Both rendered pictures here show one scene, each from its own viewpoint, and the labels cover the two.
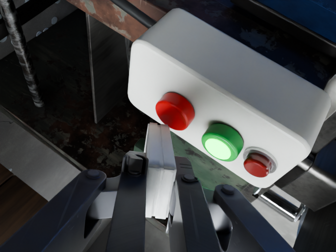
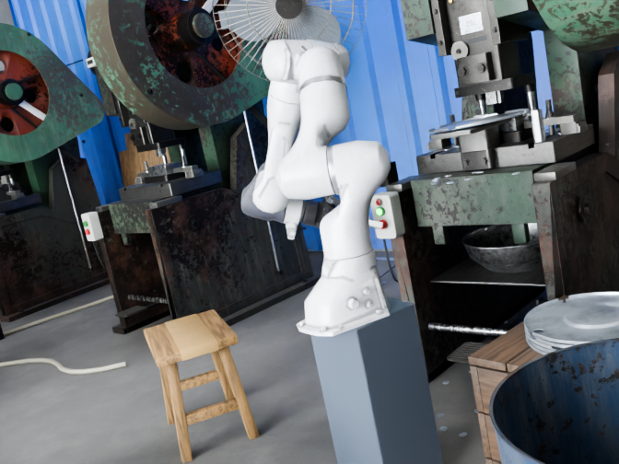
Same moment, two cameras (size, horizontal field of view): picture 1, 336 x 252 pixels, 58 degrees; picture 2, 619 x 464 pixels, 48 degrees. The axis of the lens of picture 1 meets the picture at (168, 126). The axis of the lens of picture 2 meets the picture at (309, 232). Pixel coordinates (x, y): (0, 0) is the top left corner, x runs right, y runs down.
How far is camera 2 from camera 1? 2.10 m
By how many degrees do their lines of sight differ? 100
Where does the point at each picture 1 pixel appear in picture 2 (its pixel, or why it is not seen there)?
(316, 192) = (469, 139)
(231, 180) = (469, 183)
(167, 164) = not seen: hidden behind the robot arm
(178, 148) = (477, 215)
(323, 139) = (454, 156)
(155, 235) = not seen: outside the picture
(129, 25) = (400, 245)
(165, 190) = not seen: hidden behind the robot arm
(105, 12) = (402, 254)
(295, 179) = (472, 151)
